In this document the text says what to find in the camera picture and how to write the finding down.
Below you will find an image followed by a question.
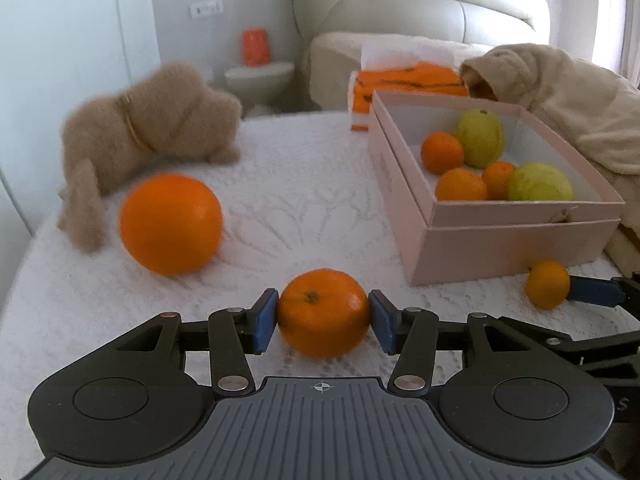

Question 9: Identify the mandarin with green stem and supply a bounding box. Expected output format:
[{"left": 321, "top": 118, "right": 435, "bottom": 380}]
[{"left": 277, "top": 268, "right": 370, "bottom": 359}]

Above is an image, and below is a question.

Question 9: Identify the small round kumquat orange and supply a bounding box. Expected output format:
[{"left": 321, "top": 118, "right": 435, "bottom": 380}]
[{"left": 525, "top": 260, "right": 570, "bottom": 310}]

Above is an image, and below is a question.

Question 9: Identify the brown plush dog toy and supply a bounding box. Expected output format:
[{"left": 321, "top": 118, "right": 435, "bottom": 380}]
[{"left": 58, "top": 62, "right": 242, "bottom": 254}]

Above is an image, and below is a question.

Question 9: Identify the orange tissue box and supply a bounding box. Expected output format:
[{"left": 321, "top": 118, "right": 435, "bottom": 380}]
[{"left": 347, "top": 44, "right": 469, "bottom": 131}]

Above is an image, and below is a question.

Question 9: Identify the large orange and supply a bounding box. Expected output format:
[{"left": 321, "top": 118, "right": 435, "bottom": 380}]
[{"left": 118, "top": 174, "right": 224, "bottom": 276}]

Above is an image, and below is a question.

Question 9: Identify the beige upholstered bed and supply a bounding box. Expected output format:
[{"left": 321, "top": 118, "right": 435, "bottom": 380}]
[{"left": 292, "top": 0, "right": 550, "bottom": 110}]

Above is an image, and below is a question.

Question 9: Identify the white round side table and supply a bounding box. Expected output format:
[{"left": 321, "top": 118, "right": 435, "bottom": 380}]
[{"left": 224, "top": 62, "right": 295, "bottom": 118}]

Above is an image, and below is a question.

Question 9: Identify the mandarin with long stem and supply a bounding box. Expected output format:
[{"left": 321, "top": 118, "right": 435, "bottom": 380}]
[{"left": 482, "top": 160, "right": 516, "bottom": 200}]

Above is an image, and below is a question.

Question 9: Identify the green pear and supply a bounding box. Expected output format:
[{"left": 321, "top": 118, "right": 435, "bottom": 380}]
[
  {"left": 454, "top": 108, "right": 506, "bottom": 169},
  {"left": 508, "top": 162, "right": 575, "bottom": 202}
]

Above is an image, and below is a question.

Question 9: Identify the beige fleece blanket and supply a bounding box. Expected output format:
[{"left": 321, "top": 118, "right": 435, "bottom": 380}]
[{"left": 460, "top": 44, "right": 640, "bottom": 276}]

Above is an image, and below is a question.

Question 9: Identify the white wall socket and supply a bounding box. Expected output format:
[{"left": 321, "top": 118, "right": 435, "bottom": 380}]
[{"left": 189, "top": 0, "right": 224, "bottom": 20}]

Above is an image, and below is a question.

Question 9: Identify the white lace tablecloth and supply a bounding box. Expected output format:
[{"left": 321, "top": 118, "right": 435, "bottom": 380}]
[{"left": 1, "top": 113, "right": 638, "bottom": 479}]

